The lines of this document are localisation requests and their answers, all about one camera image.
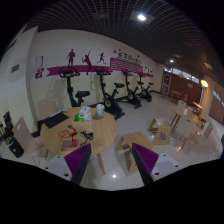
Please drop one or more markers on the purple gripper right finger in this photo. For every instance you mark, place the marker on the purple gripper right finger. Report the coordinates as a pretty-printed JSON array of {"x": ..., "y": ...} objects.
[{"x": 153, "y": 166}]

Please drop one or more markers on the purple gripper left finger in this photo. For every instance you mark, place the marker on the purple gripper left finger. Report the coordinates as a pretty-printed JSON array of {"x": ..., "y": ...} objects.
[{"x": 72, "y": 166}]

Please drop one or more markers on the pink power bank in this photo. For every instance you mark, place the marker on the pink power bank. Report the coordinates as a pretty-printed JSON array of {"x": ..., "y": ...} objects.
[{"x": 69, "y": 144}]

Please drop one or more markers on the wooden stool near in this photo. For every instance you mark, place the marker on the wooden stool near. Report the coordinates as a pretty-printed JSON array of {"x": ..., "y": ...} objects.
[{"x": 125, "y": 144}]

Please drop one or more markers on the wooden stool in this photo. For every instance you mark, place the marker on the wooden stool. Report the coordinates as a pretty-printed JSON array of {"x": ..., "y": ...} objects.
[
  {"x": 162, "y": 129},
  {"x": 125, "y": 144}
]

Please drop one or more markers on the wooden stool far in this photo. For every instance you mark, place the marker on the wooden stool far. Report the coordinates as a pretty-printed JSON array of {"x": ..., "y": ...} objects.
[{"x": 162, "y": 129}]

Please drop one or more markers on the round wooden table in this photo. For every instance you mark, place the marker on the round wooden table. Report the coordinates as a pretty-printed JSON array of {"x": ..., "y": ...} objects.
[{"x": 100, "y": 132}]

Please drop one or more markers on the green wipes pack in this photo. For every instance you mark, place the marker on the green wipes pack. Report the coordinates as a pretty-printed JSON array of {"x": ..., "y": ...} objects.
[{"x": 82, "y": 117}]

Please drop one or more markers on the beige chair front left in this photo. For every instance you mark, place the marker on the beige chair front left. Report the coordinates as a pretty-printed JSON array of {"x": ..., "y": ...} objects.
[{"x": 34, "y": 147}]

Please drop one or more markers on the black laptop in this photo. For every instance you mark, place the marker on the black laptop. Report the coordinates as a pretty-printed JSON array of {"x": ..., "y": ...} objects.
[{"x": 55, "y": 120}]

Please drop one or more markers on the white chair right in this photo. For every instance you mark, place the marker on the white chair right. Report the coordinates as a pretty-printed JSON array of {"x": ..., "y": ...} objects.
[{"x": 200, "y": 137}]

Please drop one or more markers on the white paper packet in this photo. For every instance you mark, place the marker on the white paper packet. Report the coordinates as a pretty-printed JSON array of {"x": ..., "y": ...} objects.
[{"x": 84, "y": 109}]

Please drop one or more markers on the beige chair behind table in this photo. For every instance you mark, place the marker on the beige chair behind table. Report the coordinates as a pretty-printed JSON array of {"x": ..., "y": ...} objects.
[{"x": 46, "y": 107}]

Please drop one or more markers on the black exercise bike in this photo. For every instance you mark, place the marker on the black exercise bike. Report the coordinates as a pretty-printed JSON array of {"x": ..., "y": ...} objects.
[
  {"x": 75, "y": 99},
  {"x": 144, "y": 91},
  {"x": 131, "y": 96},
  {"x": 110, "y": 103}
]

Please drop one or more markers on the right wooden table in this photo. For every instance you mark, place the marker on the right wooden table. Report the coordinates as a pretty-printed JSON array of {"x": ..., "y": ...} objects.
[{"x": 182, "y": 112}]

